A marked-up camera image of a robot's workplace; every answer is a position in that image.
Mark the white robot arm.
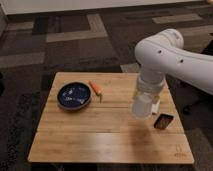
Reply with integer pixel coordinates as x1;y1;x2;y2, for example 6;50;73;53
134;29;213;95

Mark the dark blue bowl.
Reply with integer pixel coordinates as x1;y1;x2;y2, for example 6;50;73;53
57;82;91;111

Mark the orange toy carrot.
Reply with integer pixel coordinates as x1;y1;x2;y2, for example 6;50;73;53
89;81;103;103

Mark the white eraser block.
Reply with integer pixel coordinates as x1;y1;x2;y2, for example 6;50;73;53
152;100;160;114

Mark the wooden folding table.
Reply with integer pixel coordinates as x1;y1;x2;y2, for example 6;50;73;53
28;72;194;164

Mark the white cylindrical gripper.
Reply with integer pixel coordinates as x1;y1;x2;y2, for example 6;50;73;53
136;76;165;96

